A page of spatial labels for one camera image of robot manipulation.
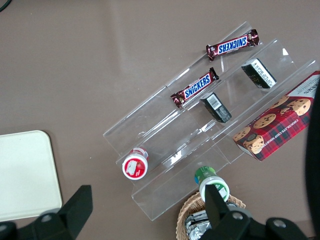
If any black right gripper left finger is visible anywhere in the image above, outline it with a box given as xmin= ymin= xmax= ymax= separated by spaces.
xmin=33 ymin=184 xmax=94 ymax=240

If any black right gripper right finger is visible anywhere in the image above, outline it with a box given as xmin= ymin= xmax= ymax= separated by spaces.
xmin=197 ymin=184 xmax=252 ymax=240

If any small tan wicker basket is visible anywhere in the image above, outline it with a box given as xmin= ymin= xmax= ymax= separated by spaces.
xmin=175 ymin=191 xmax=247 ymax=240

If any white rectangular plastic tray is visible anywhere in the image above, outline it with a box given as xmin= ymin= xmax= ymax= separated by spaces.
xmin=0 ymin=129 xmax=63 ymax=223

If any silver foil snack packet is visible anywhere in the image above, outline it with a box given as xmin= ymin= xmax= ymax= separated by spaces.
xmin=184 ymin=209 xmax=213 ymax=240

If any green yogurt cup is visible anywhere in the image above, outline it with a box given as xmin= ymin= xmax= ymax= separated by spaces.
xmin=194 ymin=165 xmax=230 ymax=204

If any red strawberry yogurt cup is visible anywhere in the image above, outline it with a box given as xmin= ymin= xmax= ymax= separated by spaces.
xmin=121 ymin=146 xmax=150 ymax=180

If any clear acrylic stepped display stand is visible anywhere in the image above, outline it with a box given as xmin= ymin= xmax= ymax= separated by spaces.
xmin=102 ymin=21 xmax=320 ymax=222

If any red tartan cookie box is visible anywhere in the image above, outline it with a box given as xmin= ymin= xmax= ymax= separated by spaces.
xmin=232 ymin=70 xmax=320 ymax=162

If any small black box barcode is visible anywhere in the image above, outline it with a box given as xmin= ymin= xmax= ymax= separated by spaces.
xmin=199 ymin=91 xmax=233 ymax=124

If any Snickers chocolate bar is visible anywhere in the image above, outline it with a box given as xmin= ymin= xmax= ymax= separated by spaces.
xmin=205 ymin=28 xmax=260 ymax=62
xmin=170 ymin=66 xmax=220 ymax=109

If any small black box white label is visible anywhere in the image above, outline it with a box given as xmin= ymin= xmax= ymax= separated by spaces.
xmin=240 ymin=57 xmax=278 ymax=90

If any thick black hose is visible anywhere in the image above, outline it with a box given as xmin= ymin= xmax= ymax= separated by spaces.
xmin=305 ymin=81 xmax=320 ymax=238

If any thin black cable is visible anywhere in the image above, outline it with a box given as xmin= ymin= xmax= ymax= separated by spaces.
xmin=0 ymin=0 xmax=13 ymax=13

